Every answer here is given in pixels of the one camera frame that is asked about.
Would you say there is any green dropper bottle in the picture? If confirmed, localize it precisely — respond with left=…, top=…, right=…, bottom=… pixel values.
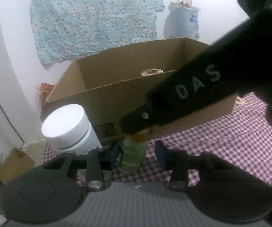
left=119, top=130, right=148, bottom=174

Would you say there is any gold lid cosmetic jar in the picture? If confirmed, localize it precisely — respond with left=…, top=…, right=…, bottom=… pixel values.
left=141, top=68, right=164, bottom=76

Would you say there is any large cardboard box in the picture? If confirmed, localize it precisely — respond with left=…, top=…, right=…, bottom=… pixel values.
left=40, top=37, right=240, bottom=148

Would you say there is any white supplement bottle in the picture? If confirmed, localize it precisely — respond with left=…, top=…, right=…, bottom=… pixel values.
left=41, top=104, right=102, bottom=155

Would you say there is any purple checkered tablecloth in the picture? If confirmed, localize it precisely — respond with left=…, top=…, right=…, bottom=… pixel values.
left=40, top=92, right=272, bottom=187

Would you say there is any blue water jug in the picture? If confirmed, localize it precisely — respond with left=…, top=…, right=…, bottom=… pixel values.
left=164, top=0, right=200, bottom=40

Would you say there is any red plastic bag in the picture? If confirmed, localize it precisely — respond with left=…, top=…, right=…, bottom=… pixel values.
left=36, top=82, right=54, bottom=107

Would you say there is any small cardboard box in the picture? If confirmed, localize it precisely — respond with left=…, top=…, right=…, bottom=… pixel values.
left=0, top=148, right=35, bottom=184

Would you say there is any teal floral hanging cloth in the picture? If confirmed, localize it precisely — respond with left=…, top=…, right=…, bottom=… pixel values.
left=30, top=0, right=164, bottom=68

